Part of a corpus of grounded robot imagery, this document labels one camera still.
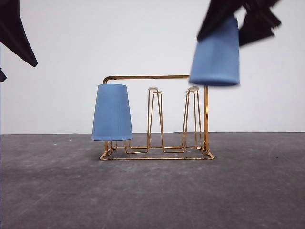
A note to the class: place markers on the blue ribbed cup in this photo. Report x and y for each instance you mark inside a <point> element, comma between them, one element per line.
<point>112,117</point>
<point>216,58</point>

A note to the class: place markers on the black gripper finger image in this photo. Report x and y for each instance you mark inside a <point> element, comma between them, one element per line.
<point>3,75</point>
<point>13,35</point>
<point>259,22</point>

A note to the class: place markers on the gold wire cup rack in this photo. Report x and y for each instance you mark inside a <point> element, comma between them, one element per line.
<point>192,139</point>

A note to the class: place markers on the black gripper finger holding cup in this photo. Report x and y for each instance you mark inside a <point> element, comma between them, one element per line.
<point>217,12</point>

